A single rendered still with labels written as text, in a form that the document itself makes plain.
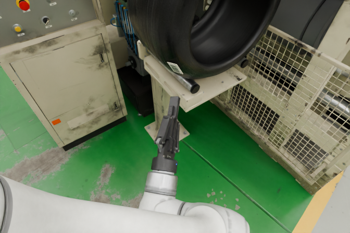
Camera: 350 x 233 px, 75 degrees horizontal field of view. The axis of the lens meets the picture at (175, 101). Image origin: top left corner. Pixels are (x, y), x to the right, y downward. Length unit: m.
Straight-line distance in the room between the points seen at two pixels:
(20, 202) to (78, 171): 1.55
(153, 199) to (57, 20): 1.03
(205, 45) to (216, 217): 0.78
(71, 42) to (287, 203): 1.64
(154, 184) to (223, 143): 1.25
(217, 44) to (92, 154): 1.24
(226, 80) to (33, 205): 0.96
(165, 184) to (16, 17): 1.03
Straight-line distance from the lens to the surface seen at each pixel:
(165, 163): 0.66
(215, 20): 1.18
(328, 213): 1.88
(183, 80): 0.93
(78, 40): 1.40
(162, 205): 0.64
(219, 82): 1.10
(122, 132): 1.92
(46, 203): 0.33
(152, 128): 1.89
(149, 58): 1.13
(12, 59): 1.38
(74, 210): 0.37
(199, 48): 1.12
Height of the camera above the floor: 1.54
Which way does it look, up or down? 48 degrees down
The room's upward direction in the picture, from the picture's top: straight up
